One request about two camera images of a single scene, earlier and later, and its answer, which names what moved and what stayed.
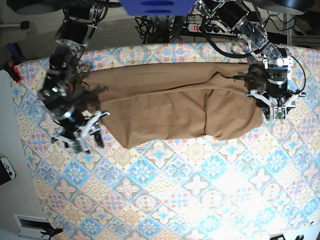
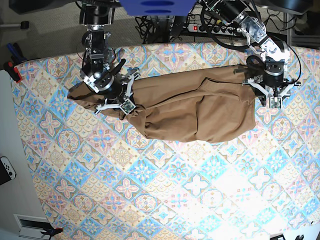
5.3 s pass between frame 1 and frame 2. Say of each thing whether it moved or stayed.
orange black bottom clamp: stayed
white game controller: stayed
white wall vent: stayed
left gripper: moved
